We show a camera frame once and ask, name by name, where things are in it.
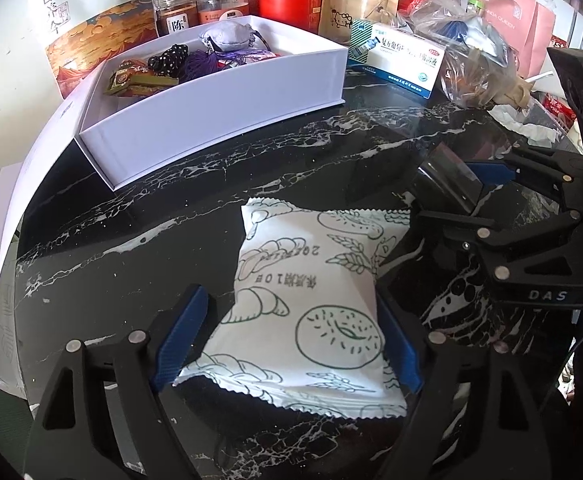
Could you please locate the white snack packet green print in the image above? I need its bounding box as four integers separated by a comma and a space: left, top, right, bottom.
174, 197, 412, 420

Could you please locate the red white paper packet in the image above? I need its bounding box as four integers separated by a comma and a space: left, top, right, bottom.
232, 50, 278, 67

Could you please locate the white lidded cardboard box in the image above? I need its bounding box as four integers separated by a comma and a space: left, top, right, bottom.
0, 15, 349, 288

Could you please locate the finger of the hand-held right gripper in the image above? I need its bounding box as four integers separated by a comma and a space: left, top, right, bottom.
466, 146, 583, 198
414, 209, 583, 248

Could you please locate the blue white medicine box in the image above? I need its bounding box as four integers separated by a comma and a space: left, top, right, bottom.
347, 19, 447, 100

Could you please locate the pink paper bag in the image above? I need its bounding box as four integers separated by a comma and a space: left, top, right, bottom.
471, 0, 557, 78

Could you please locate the dark glossy small box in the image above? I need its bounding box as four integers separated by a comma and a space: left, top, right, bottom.
415, 154, 485, 217

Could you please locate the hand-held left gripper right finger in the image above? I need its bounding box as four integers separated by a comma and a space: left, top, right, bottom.
375, 290, 555, 480

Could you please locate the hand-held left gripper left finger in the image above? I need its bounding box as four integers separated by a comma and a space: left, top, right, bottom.
22, 284, 212, 480

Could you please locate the purple fabric sachet with cord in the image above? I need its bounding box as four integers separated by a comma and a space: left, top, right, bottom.
176, 21, 275, 82

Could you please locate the jar of orange powder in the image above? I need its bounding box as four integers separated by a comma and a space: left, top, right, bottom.
154, 0, 200, 37

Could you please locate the white crumpled tissue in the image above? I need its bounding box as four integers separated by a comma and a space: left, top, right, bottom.
489, 105, 569, 143

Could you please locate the green gold candy wrapper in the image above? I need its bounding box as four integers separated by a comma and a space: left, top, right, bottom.
103, 58, 180, 97

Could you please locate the white pouch with orange print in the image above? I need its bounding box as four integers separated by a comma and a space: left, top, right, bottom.
39, 0, 160, 101

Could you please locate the jar of red-brown powder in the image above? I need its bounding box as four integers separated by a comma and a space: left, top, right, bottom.
195, 0, 250, 26

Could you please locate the clear plastic bag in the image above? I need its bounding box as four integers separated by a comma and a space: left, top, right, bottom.
399, 0, 522, 108

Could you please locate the black polka dot scrunchie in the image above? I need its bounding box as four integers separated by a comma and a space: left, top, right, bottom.
148, 44, 192, 78

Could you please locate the clear glass cup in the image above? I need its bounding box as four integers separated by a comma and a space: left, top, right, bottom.
330, 0, 399, 43

